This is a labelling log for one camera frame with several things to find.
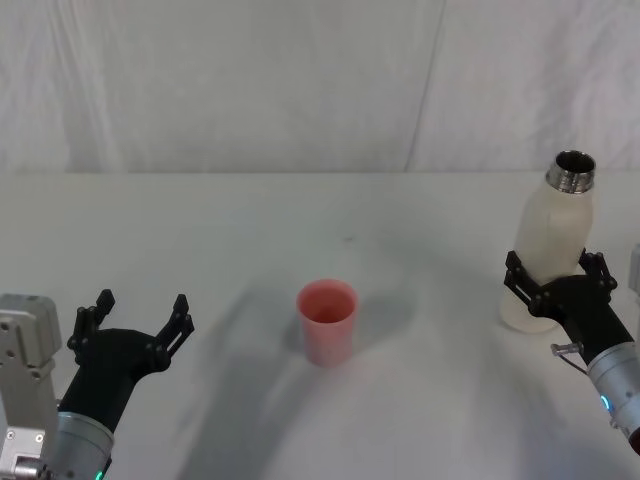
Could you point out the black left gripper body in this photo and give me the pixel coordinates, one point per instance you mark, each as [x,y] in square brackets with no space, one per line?
[110,370]

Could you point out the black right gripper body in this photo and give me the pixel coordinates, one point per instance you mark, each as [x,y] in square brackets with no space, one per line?
[590,315]

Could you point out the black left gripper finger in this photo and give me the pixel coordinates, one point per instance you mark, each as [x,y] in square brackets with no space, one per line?
[85,325]
[175,330]

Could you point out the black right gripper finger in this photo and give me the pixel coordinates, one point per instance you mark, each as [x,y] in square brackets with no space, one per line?
[520,282]
[600,270]

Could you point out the cream vacuum bottle steel neck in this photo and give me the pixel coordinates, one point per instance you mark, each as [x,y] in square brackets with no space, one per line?
[555,230]

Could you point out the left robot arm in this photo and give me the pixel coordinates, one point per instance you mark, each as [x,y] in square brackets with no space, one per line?
[30,360]

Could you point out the pink plastic cup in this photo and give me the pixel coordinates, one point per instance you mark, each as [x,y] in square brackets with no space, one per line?
[327,340]

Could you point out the white table cloth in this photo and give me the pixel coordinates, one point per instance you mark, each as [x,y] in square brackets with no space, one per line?
[320,225]

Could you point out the white curtain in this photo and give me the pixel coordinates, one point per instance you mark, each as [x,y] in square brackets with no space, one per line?
[250,85]

